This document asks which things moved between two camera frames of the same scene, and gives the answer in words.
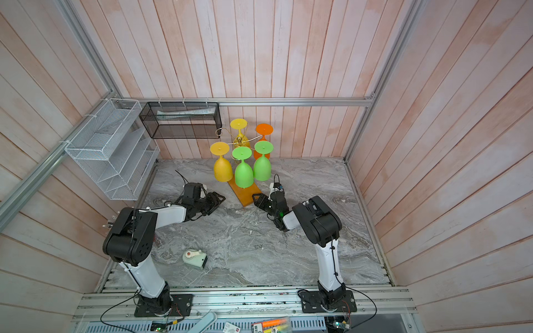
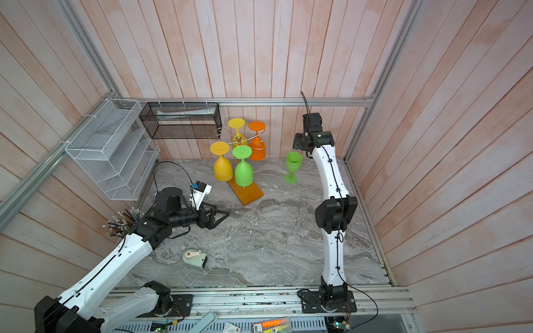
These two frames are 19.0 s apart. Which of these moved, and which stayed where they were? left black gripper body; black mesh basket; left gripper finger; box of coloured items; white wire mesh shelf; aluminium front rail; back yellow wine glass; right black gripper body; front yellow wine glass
Moved: right black gripper body; left gripper finger; left black gripper body
Stayed: back yellow wine glass; box of coloured items; front yellow wine glass; aluminium front rail; black mesh basket; white wire mesh shelf
